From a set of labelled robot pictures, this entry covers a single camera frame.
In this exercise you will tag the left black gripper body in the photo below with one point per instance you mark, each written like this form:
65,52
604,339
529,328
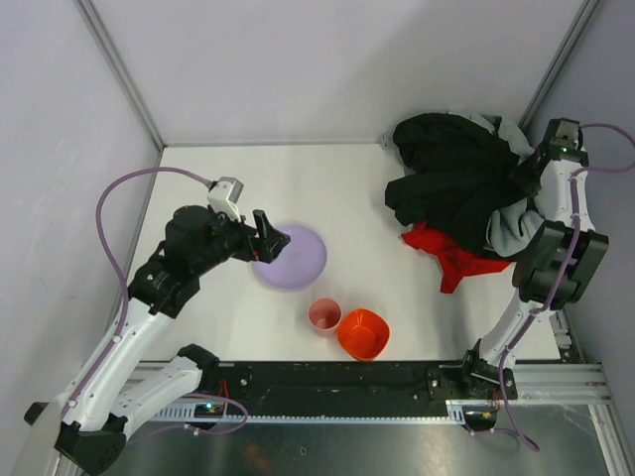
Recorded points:
255,240

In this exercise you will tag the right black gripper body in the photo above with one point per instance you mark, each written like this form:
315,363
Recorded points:
526,172

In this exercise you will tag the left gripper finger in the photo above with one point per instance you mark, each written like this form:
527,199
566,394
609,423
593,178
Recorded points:
269,236
267,251

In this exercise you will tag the grey cloth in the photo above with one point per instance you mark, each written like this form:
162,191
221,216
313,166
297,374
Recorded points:
510,229

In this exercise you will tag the black cloth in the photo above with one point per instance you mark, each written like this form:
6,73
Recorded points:
456,175

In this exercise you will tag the red cloth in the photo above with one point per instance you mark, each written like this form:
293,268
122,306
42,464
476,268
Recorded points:
456,263

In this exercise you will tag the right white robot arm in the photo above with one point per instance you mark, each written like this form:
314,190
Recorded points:
556,267

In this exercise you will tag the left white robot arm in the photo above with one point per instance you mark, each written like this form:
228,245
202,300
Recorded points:
90,423

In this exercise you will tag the lilac plastic plate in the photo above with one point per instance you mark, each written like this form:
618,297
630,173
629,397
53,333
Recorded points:
300,263

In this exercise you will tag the pink plastic cup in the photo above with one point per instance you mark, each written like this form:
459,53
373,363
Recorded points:
325,316

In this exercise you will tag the orange plastic bowl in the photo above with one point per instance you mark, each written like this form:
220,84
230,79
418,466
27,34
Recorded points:
363,334

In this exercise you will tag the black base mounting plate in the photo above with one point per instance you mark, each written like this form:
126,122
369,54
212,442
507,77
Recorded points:
354,389

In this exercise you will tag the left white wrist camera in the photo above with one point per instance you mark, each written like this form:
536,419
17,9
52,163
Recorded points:
223,197

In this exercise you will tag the right aluminium frame post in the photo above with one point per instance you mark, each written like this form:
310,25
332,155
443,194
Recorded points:
579,25

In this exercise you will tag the aluminium frame post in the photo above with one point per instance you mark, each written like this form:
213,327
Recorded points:
579,25
113,58

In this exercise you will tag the left aluminium frame post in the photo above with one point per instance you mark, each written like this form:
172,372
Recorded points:
113,58

